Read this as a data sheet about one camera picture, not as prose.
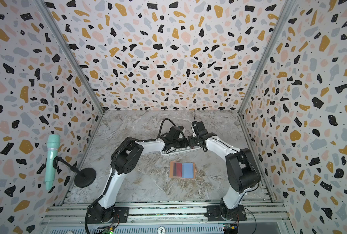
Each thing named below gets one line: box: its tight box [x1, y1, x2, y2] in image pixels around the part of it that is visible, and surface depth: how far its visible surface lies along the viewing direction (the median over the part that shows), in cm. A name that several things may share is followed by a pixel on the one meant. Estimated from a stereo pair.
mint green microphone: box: [44, 134, 61, 191], surface depth 64 cm
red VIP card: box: [173, 162, 183, 177], surface depth 90 cm
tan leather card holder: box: [169, 160, 196, 179], surface depth 91 cm
